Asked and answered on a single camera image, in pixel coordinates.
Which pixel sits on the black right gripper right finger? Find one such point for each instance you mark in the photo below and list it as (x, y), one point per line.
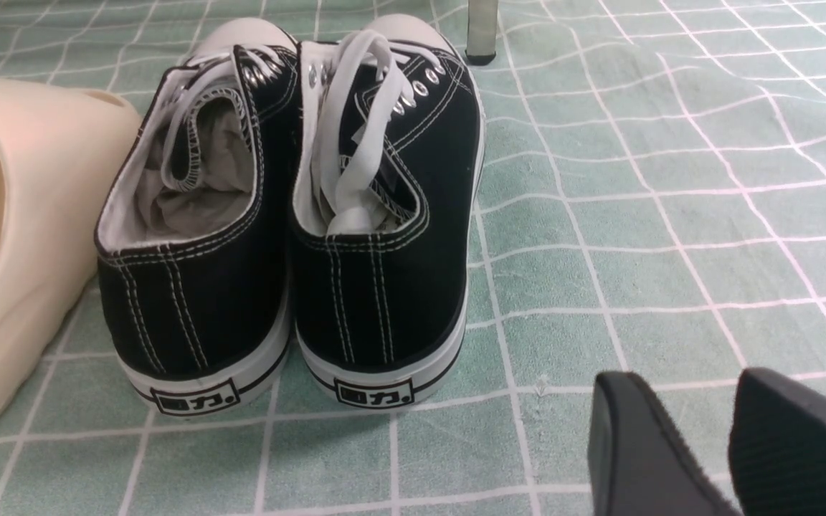
(777, 449)

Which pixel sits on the black canvas sneaker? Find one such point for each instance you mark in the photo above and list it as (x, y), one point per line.
(393, 140)
(192, 264)

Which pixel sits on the right black canvas sneaker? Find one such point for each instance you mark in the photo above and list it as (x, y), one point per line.
(393, 140)

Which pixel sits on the green checkered cloth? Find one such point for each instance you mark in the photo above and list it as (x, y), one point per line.
(653, 199)

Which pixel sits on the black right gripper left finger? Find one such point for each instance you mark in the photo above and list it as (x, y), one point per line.
(638, 462)

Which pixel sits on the left black canvas sneaker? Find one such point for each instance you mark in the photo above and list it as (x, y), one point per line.
(192, 264)

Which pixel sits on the metal shoe rack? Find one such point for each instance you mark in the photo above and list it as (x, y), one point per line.
(482, 17)

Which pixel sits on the right cream slipper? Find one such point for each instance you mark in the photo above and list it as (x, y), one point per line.
(60, 149)

